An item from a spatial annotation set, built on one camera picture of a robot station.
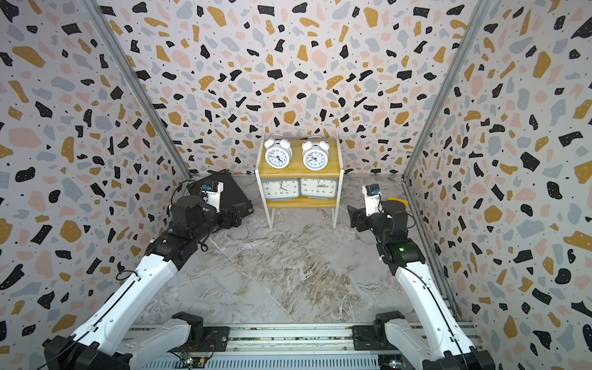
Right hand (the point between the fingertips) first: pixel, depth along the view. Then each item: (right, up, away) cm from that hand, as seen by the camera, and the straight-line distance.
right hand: (359, 203), depth 76 cm
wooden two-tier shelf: (-21, +12, +3) cm, 24 cm away
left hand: (-41, 0, 0) cm, 41 cm away
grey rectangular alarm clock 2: (-28, +5, +12) cm, 31 cm away
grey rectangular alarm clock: (-12, +6, +14) cm, 19 cm away
